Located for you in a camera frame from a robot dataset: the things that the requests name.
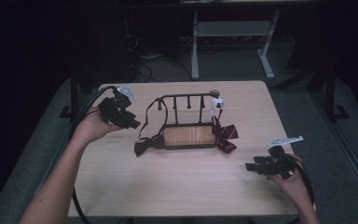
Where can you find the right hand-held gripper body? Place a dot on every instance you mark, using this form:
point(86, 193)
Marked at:
point(281, 163)

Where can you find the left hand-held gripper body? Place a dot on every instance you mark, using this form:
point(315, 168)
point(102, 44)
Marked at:
point(115, 109)

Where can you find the dark maroon bow tie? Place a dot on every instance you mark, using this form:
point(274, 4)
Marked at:
point(149, 144)

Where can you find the striped maroon bow tie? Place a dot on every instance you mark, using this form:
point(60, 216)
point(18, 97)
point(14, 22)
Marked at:
point(225, 134)

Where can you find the black hook rack wooden tray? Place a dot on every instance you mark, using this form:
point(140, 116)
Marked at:
point(189, 135)

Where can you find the person's left hand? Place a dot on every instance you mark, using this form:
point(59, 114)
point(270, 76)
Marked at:
point(91, 126)

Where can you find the person's right hand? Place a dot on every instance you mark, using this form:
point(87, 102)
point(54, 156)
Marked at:
point(293, 189)

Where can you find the black metal stand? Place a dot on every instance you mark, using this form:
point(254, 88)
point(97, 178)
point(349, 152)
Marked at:
point(73, 93)
point(331, 93)

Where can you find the white metal desk frame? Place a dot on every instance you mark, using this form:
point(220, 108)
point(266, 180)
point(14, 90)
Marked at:
point(233, 28)

